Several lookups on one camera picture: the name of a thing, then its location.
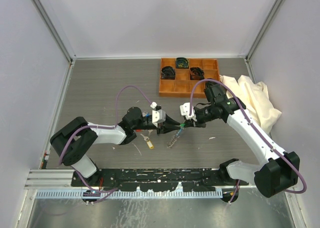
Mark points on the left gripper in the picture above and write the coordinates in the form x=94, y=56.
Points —
x=166, y=128

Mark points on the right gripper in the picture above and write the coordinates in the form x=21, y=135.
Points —
x=191, y=122

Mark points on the blue-handled keyring with rings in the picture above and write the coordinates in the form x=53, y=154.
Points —
x=175, y=137

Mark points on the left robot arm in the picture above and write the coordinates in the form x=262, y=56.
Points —
x=73, y=141

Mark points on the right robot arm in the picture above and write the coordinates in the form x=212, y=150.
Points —
x=277, y=170

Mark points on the yellow tag key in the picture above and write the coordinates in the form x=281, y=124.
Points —
x=148, y=141

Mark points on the wooden compartment tray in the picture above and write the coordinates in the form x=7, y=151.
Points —
x=182, y=86

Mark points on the rolled brown belt middle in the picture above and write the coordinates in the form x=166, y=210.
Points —
x=196, y=73

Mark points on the rolled belt left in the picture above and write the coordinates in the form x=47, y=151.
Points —
x=168, y=73

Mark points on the rolled belt top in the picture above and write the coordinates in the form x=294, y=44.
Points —
x=181, y=63

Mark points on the cream cloth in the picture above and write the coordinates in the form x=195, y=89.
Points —
x=256, y=99

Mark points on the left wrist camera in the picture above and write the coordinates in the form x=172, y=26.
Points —
x=158, y=117

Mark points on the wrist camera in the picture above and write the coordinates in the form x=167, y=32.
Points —
x=158, y=117
x=187, y=111

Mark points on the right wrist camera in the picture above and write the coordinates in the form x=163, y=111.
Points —
x=187, y=111

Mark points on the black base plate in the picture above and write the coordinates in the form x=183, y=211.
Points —
x=160, y=180

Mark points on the aluminium rail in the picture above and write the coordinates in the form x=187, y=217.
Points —
x=55, y=178

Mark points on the grey cable duct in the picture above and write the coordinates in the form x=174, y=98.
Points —
x=83, y=194

